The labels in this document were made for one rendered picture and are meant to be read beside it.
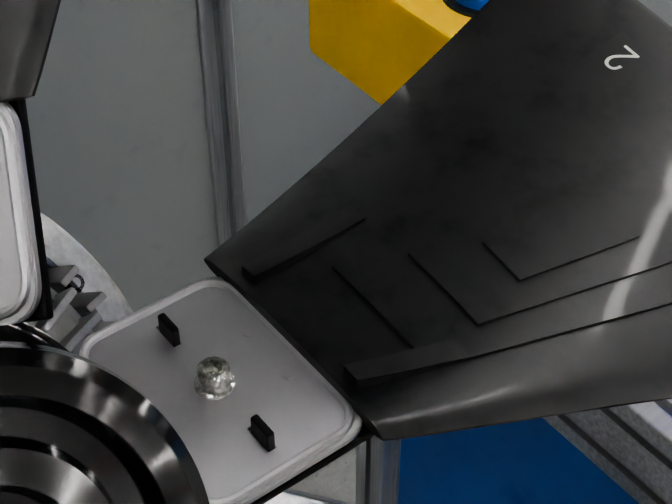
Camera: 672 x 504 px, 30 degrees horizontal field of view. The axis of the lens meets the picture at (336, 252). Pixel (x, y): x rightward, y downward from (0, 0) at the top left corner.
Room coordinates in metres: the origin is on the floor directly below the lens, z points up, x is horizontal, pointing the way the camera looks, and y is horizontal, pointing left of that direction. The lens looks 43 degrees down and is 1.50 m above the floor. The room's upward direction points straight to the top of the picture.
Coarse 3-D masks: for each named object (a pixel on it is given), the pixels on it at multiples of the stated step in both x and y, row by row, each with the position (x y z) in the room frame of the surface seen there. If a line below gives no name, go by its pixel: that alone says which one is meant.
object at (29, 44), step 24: (0, 0) 0.30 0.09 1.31; (24, 0) 0.30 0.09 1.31; (48, 0) 0.30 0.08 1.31; (0, 24) 0.30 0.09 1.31; (24, 24) 0.30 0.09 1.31; (48, 24) 0.30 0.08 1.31; (0, 48) 0.29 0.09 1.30; (24, 48) 0.29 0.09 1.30; (48, 48) 0.29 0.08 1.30; (0, 72) 0.29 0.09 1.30; (24, 72) 0.29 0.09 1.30; (0, 96) 0.29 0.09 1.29; (24, 96) 0.28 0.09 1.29
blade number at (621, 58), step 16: (624, 32) 0.45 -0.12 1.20; (608, 48) 0.44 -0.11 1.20; (624, 48) 0.44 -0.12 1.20; (640, 48) 0.44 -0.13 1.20; (592, 64) 0.43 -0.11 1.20; (608, 64) 0.43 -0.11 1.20; (624, 64) 0.43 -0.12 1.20; (640, 64) 0.43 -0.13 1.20; (608, 80) 0.42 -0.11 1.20; (624, 80) 0.42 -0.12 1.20
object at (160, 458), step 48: (0, 336) 0.29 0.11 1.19; (48, 336) 0.30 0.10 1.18; (0, 384) 0.21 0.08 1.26; (48, 384) 0.21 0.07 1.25; (96, 384) 0.21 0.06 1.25; (0, 432) 0.20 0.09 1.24; (48, 432) 0.21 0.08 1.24; (96, 432) 0.21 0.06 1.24; (144, 432) 0.21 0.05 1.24; (0, 480) 0.19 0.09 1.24; (48, 480) 0.19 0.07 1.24; (96, 480) 0.20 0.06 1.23; (144, 480) 0.20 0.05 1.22; (192, 480) 0.20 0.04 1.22
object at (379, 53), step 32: (320, 0) 0.74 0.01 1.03; (352, 0) 0.72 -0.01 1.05; (384, 0) 0.69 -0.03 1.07; (416, 0) 0.68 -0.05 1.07; (448, 0) 0.68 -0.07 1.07; (320, 32) 0.74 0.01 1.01; (352, 32) 0.71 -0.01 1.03; (384, 32) 0.69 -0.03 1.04; (416, 32) 0.66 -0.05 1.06; (448, 32) 0.65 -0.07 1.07; (352, 64) 0.71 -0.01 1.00; (384, 64) 0.69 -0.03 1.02; (416, 64) 0.66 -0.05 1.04; (384, 96) 0.69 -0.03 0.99
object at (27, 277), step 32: (0, 128) 0.28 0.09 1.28; (0, 160) 0.28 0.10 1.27; (0, 192) 0.27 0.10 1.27; (0, 224) 0.27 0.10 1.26; (32, 224) 0.26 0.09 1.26; (0, 256) 0.26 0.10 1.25; (32, 256) 0.26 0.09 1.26; (0, 288) 0.25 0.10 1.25; (32, 288) 0.25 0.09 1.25; (0, 320) 0.25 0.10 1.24
